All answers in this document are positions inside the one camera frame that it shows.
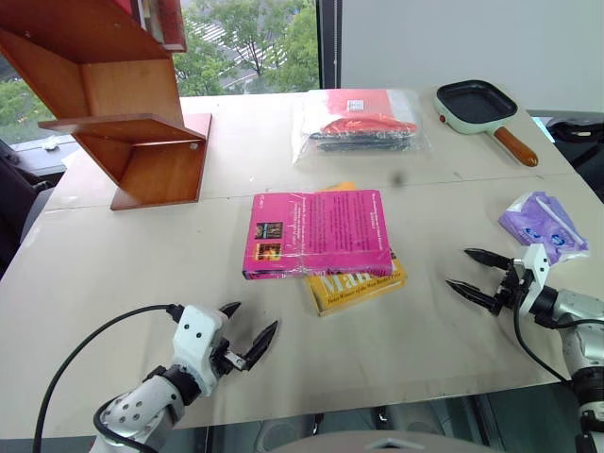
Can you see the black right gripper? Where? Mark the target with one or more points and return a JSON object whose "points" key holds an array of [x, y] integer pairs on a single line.
{"points": [[508, 290]]}

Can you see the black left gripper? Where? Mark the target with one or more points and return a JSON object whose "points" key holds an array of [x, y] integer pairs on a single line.
{"points": [[225, 355]]}

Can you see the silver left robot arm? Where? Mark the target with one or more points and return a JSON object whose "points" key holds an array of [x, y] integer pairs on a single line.
{"points": [[141, 406]]}

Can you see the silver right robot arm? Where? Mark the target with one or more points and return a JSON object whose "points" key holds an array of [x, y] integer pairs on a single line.
{"points": [[580, 340]]}

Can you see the yellow paperback book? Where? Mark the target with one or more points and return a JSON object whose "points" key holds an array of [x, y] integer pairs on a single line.
{"points": [[358, 290]]}

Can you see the pink paperback book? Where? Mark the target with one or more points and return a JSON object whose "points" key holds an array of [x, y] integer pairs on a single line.
{"points": [[321, 231]]}

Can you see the zigzag wooden bookshelf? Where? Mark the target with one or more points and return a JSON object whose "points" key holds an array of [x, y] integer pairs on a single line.
{"points": [[141, 94]]}

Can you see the red book on shelf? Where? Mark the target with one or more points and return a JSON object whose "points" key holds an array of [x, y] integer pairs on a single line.
{"points": [[171, 23]]}

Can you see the beige book on shelf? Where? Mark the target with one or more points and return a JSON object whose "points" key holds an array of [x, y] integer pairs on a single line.
{"points": [[150, 16]]}

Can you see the purple tissue pack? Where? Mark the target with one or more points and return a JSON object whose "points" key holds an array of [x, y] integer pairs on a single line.
{"points": [[542, 224]]}

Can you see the dark bag beside table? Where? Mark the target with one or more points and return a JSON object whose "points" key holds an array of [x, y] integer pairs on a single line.
{"points": [[578, 141]]}

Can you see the mint green frying pan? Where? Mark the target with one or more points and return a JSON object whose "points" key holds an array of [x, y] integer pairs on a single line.
{"points": [[474, 106]]}

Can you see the clear plastic zip bag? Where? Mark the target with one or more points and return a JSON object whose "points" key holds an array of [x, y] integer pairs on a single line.
{"points": [[406, 106]]}

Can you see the red fabric item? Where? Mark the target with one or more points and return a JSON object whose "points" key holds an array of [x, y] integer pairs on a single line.
{"points": [[368, 126]]}

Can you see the red booklet with label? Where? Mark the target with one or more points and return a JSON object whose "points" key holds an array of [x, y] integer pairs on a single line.
{"points": [[342, 104]]}

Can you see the small white crumpled object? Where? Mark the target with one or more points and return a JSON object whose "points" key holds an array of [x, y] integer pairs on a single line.
{"points": [[50, 144]]}

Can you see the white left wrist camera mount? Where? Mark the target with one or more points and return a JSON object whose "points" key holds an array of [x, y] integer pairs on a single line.
{"points": [[198, 335]]}

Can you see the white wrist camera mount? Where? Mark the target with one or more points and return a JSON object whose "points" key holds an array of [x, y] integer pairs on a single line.
{"points": [[198, 335], [535, 271]]}

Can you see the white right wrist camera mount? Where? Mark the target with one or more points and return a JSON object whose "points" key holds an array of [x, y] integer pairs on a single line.
{"points": [[535, 271]]}

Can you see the dark window frame pillar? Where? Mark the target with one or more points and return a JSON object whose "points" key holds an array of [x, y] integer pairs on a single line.
{"points": [[329, 42]]}

